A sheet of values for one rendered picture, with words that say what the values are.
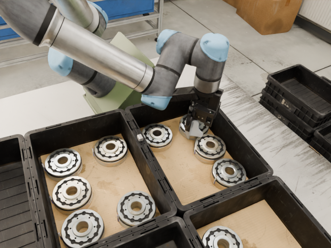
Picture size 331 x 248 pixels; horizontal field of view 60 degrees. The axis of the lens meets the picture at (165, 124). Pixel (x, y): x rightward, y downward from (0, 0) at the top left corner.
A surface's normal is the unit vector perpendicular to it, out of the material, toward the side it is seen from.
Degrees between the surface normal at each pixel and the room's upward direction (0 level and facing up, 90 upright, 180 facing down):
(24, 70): 0
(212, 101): 90
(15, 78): 0
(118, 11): 90
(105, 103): 44
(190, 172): 0
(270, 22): 91
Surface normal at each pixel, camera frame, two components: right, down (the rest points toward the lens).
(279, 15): 0.33, 0.69
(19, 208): 0.07, -0.70
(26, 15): 0.32, 0.44
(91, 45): 0.51, 0.05
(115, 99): -0.52, -0.27
